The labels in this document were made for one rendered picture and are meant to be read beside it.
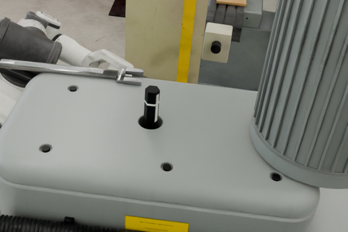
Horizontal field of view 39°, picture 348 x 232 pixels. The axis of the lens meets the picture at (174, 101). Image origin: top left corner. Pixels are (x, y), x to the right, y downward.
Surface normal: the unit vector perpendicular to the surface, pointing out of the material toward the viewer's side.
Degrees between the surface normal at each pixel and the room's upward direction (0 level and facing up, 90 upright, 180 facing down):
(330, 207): 0
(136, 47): 90
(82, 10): 0
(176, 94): 0
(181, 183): 27
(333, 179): 90
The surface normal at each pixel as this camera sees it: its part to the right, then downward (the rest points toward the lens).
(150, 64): -0.10, 0.59
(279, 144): -0.80, 0.31
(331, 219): 0.07, -0.80
